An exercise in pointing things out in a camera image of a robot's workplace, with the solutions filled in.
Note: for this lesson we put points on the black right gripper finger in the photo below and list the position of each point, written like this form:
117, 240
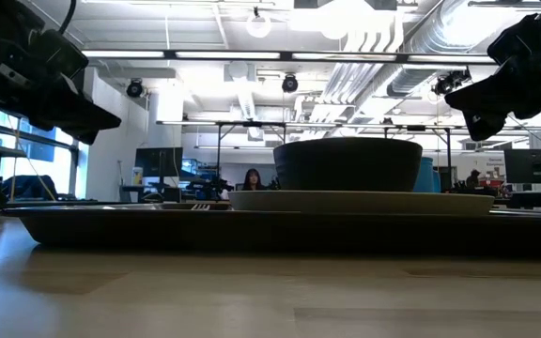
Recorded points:
496, 96
484, 124

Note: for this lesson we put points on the blue plastic cup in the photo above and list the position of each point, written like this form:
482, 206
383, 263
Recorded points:
425, 176

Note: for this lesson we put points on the black bowl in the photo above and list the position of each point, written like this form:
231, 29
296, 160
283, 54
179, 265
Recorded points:
348, 164

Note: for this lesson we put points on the pale yellow plate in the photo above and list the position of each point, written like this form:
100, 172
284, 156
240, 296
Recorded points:
360, 203

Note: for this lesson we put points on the black background robot arm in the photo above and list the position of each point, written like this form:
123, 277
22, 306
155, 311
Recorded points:
211, 188

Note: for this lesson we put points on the brown plastic tray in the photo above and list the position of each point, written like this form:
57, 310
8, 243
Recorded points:
270, 230

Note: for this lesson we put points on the black ceiling spotlight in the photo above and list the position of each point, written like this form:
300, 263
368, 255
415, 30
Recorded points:
135, 88
449, 83
289, 83

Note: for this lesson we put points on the person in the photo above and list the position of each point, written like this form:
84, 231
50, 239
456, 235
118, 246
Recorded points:
473, 180
253, 180

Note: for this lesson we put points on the black computer monitor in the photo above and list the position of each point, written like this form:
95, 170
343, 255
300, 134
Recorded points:
158, 162
533, 165

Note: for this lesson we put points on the dark chair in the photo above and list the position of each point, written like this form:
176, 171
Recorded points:
28, 188

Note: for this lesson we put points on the round white pendant lamp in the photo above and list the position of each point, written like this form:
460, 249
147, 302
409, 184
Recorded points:
258, 34

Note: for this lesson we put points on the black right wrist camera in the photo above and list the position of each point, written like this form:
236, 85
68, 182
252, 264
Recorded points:
519, 40

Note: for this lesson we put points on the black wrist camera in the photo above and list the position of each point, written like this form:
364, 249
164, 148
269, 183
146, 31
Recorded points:
519, 40
59, 54

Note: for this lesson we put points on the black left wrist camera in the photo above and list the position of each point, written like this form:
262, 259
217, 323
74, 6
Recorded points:
59, 54

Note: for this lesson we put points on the silver ventilation duct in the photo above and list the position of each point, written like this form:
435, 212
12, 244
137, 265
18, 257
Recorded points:
416, 66

